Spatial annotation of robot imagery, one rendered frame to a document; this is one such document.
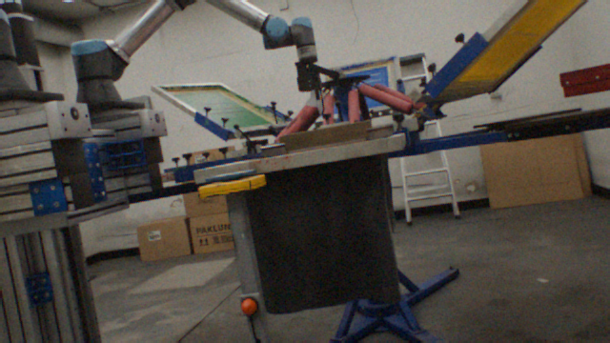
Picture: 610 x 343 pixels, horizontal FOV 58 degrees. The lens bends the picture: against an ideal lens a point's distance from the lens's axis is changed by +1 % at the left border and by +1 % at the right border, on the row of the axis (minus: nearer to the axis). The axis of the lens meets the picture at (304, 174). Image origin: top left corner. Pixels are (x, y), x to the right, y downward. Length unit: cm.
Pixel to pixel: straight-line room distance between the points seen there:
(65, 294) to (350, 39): 497
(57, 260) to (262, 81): 489
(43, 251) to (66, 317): 21
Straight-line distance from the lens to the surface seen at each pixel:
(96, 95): 196
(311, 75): 205
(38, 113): 147
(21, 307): 182
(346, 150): 144
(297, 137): 207
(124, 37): 214
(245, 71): 649
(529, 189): 616
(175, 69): 681
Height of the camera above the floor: 101
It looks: 3 degrees down
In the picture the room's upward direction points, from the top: 10 degrees counter-clockwise
